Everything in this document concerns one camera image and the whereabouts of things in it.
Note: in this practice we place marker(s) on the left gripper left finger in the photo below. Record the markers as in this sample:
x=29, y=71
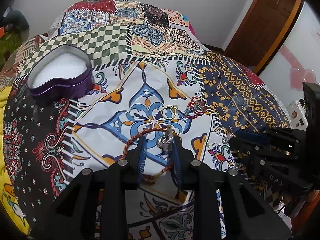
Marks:
x=136, y=158

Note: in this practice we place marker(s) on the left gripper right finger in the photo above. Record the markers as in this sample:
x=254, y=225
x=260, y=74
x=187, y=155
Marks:
x=185, y=165

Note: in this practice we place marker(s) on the silver charm pendant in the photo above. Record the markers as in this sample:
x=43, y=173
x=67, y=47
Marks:
x=166, y=141

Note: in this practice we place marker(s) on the purple heart-shaped tin box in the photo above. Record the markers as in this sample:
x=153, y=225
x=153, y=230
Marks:
x=65, y=72

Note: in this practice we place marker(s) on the white appliance with buttons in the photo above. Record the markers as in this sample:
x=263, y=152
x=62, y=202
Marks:
x=297, y=115

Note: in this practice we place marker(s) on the orange sleeve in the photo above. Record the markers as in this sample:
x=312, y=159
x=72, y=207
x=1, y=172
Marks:
x=299, y=222

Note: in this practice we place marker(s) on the colourful patchwork bedspread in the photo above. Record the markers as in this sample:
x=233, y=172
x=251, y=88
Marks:
x=149, y=71

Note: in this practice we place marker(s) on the white wardrobe sliding door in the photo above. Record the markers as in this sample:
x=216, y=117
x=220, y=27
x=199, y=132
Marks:
x=297, y=60

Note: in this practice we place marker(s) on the brown wooden wardrobe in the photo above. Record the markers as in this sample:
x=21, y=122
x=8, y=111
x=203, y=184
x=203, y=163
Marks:
x=261, y=32

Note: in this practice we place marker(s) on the yellow blanket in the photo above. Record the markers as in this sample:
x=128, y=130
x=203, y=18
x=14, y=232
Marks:
x=9, y=204

